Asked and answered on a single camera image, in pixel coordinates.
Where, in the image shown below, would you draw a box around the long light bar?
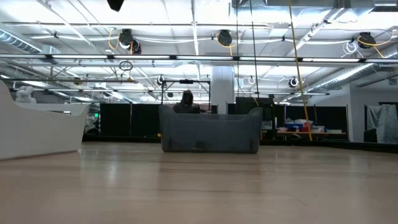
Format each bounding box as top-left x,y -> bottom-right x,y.
0,52 -> 398,63

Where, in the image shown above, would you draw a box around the black partition panels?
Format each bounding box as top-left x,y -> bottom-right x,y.
99,102 -> 349,139

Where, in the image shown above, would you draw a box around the person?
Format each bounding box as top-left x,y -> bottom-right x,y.
172,89 -> 201,114

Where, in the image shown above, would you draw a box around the white plastic bin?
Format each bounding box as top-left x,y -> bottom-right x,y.
0,79 -> 90,161

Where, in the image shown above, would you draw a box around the dark grey translucent bin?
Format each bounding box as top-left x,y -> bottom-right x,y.
159,104 -> 264,154

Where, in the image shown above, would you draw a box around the wooden table with bins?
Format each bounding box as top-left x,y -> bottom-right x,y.
275,117 -> 348,141

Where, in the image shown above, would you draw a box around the grey tarp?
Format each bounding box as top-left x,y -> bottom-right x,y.
366,103 -> 398,144

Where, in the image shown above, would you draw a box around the black metal stand frame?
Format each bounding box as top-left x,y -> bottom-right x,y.
160,78 -> 212,108

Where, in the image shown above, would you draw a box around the yellow hanging cable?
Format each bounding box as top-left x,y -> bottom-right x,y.
287,0 -> 313,141

